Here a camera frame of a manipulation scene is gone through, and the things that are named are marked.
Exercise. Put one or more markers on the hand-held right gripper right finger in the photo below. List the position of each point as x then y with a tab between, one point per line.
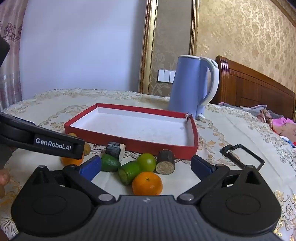
201	166

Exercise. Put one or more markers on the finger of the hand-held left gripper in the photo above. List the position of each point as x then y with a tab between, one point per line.
16	121

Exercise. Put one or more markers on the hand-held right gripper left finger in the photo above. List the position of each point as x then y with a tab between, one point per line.
90	168

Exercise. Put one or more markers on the small brownish-yellow fruit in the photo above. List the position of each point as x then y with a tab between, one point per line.
87	149

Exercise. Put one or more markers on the green cucumber end piece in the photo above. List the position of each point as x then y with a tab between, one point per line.
111	163

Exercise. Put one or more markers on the orange mandarin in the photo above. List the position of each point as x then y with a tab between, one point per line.
69	161
146	184

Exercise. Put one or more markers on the partly peeled dark sugarcane chunk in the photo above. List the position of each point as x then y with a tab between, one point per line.
113	149

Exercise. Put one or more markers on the green cucumber chunk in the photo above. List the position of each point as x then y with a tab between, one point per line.
128	172

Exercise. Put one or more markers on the round green citrus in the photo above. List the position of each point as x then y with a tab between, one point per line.
146	162

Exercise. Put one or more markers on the red cardboard tray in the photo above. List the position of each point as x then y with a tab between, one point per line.
138	125

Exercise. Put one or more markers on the person's left hand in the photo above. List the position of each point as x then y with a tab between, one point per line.
4	177

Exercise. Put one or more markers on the black rectangular buckle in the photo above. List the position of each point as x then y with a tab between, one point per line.
227	149

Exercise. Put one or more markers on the pink patterned curtain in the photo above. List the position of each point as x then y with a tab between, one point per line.
11	81

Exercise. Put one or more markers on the cream embroidered tablecloth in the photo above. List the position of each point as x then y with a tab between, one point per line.
231	139

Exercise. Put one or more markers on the black rounded object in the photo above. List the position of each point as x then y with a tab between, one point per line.
3	51

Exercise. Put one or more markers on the blue electric kettle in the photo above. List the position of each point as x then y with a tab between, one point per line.
185	88

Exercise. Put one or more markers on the pink patterned bedding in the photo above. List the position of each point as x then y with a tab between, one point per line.
284	127

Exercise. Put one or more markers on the wooden headboard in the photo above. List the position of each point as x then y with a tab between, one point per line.
254	88

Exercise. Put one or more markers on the white wall switch panel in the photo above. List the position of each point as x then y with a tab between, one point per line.
166	76

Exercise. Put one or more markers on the gold wall frame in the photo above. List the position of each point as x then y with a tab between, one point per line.
148	46

